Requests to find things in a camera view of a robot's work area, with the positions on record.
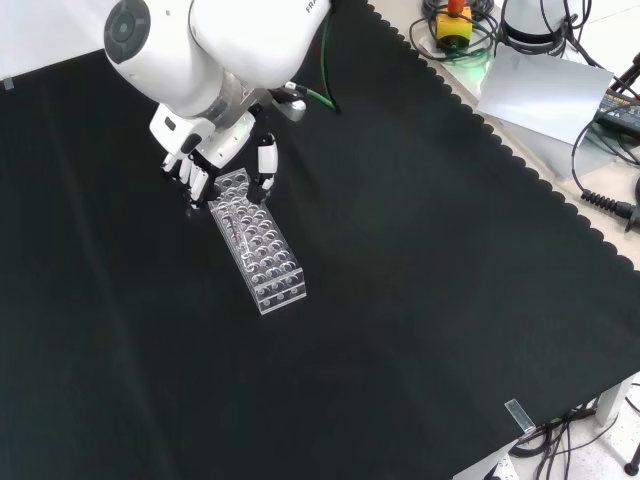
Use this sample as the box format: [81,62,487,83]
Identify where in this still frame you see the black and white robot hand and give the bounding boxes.
[148,102,279,217]

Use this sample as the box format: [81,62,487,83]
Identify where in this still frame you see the clear glass test tube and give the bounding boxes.
[223,212,251,269]

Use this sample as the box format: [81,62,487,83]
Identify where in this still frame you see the clear plastic test tube rack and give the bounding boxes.
[207,168,308,316]

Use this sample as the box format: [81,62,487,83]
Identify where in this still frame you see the black bench cloth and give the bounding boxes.
[0,0,640,480]

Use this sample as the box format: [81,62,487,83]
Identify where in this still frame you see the yellow stop button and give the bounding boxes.
[435,0,473,51]

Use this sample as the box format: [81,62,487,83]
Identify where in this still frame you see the pale grey board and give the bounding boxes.
[474,43,615,147]

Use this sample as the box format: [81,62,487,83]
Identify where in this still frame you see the black power adapter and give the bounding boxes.
[594,87,640,132]

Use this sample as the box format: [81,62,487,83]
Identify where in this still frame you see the clear tape strip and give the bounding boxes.
[503,398,536,435]

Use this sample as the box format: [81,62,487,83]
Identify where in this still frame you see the black tripod leg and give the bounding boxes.
[610,52,640,97]

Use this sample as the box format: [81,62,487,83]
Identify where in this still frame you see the grey bench leg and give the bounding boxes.
[594,377,637,427]

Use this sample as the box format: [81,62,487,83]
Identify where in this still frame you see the black tripod foot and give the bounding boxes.
[622,437,640,474]

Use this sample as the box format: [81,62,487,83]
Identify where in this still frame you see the green cable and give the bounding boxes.
[299,10,344,114]

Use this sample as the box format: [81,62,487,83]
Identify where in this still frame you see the black cable bundle round button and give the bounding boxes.
[409,0,502,65]

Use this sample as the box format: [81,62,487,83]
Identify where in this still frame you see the black cable with ribbed plug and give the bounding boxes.
[571,119,640,234]

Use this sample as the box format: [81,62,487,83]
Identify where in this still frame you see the black cable bundle under bench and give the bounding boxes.
[509,397,619,480]

